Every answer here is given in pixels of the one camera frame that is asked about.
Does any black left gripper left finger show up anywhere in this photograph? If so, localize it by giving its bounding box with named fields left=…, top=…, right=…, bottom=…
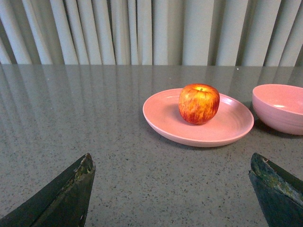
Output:
left=0, top=153, right=96, bottom=227

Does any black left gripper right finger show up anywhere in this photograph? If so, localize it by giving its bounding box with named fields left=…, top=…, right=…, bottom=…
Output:
left=249, top=153, right=303, bottom=227

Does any red yellow apple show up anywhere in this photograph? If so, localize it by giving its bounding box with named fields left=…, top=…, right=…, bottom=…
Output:
left=178, top=84, right=220, bottom=125

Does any pink bowl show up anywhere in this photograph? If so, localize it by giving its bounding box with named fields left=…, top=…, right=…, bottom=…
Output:
left=252, top=84, right=303, bottom=135

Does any pink plate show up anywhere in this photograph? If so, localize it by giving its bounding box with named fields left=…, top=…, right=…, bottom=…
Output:
left=143, top=88, right=254, bottom=147

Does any white pleated curtain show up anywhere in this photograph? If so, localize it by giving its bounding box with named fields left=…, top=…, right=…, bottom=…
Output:
left=0, top=0, right=303, bottom=66

